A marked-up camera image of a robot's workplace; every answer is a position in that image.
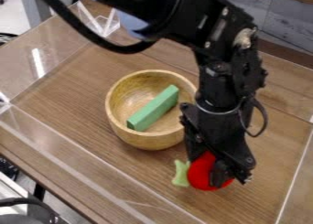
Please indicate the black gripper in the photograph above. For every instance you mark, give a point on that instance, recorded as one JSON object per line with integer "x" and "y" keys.
{"x": 219, "y": 134}

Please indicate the red plush strawberry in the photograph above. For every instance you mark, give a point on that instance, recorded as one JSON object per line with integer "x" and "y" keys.
{"x": 192, "y": 174}

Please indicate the wooden bowl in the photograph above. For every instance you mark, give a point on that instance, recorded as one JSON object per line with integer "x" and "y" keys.
{"x": 143, "y": 106}

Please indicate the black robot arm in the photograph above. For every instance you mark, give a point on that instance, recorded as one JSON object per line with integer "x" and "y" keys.
{"x": 220, "y": 33}

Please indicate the green rectangular block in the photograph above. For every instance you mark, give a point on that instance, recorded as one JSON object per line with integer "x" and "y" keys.
{"x": 153, "y": 111}

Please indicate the grey post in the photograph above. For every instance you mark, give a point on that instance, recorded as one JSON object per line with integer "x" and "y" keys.
{"x": 38, "y": 11}

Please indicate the clear acrylic corner bracket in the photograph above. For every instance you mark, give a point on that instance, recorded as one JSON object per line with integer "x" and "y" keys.
{"x": 104, "y": 25}

